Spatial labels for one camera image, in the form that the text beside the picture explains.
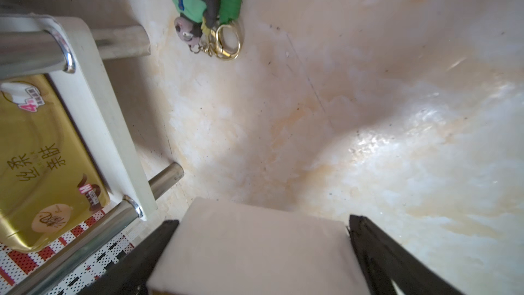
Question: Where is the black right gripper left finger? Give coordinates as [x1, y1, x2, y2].
[80, 220, 180, 295]

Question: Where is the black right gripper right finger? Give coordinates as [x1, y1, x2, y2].
[348, 214, 461, 294]

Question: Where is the green sloth figure keychain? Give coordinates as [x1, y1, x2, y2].
[172, 0, 242, 61]

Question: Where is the white two-tier shelf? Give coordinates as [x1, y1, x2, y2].
[1, 14, 184, 294]

